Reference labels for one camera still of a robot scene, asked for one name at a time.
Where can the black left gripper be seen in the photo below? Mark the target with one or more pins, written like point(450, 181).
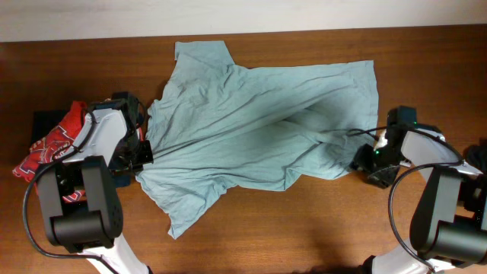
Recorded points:
point(141, 153)

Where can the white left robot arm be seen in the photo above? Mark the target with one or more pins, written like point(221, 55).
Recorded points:
point(79, 203)

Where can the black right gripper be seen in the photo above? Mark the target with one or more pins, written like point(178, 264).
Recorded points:
point(359, 160)

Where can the dark navy folded garment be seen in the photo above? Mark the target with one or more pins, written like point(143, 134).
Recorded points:
point(101, 133)

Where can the light blue t-shirt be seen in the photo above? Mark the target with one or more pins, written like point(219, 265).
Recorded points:
point(219, 125)

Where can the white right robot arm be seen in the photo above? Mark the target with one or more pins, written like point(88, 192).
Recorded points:
point(448, 228)

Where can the red printed t-shirt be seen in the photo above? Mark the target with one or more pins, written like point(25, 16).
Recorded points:
point(58, 130)

